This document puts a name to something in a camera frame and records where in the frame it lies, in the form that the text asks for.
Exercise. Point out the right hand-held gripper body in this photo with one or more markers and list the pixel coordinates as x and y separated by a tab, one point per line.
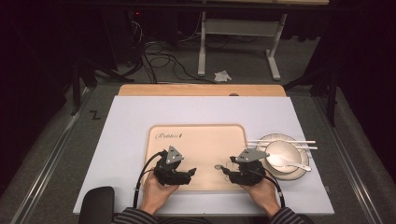
249	174

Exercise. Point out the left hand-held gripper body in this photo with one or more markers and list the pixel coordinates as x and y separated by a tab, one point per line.
165	174

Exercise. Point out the beige tray with rabbit print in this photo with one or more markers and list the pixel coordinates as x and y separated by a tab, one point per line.
199	143

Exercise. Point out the white ceramic spoon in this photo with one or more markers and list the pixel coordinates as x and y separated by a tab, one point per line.
277	160

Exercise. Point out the white ceramic bowl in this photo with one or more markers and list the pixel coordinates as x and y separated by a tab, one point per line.
285	149

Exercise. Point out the white ribbed plate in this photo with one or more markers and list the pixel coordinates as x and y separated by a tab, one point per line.
304	160

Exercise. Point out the person's left hand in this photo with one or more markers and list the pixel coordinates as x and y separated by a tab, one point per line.
154	196

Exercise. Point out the person's right hand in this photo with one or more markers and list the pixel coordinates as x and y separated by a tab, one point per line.
264	194

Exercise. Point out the black chair backrest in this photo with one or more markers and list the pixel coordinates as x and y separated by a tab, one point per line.
96	205

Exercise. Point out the light wooden table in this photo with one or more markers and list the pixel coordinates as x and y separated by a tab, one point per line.
186	90

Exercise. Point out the crumpled white paper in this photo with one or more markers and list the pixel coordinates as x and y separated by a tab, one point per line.
222	76

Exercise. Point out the black metal stand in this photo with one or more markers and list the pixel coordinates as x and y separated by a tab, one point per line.
332	93
76	84

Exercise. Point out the metal floor rail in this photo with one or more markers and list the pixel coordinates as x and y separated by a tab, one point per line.
348	165
46	168

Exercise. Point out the white metal desk frame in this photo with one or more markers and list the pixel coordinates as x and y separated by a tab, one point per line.
239	27

